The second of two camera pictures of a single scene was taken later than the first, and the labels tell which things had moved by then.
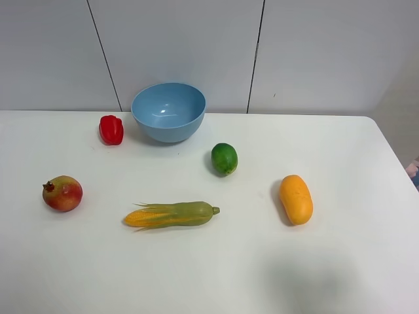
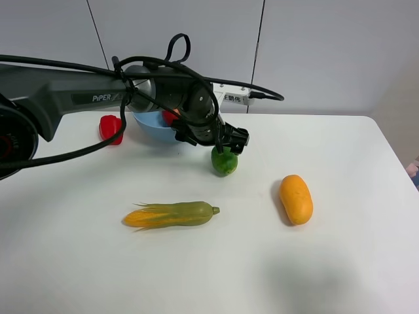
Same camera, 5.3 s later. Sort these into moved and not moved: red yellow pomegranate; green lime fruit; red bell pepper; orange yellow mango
Moved: red yellow pomegranate
Not moved: red bell pepper; orange yellow mango; green lime fruit
